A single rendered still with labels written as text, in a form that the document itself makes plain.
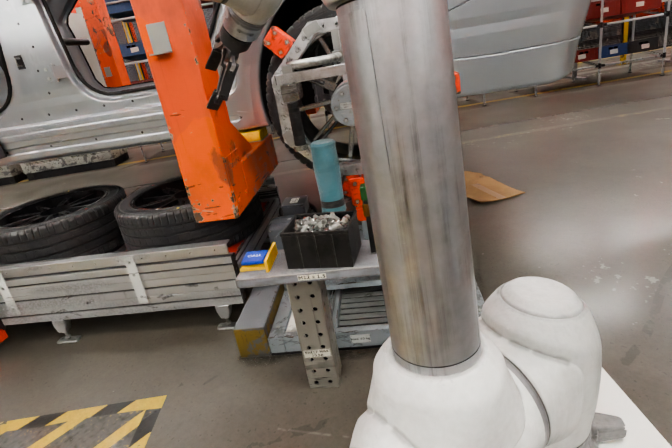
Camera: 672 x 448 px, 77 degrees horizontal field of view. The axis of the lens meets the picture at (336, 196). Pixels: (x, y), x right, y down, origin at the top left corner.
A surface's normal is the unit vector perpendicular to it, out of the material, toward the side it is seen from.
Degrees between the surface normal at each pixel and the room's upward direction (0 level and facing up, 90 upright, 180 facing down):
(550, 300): 10
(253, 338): 90
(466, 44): 90
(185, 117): 90
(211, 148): 90
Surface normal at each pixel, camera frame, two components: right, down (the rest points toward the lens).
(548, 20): 0.01, 0.34
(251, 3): 0.18, 0.90
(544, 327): -0.22, -0.36
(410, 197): -0.26, 0.31
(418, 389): -0.49, -0.37
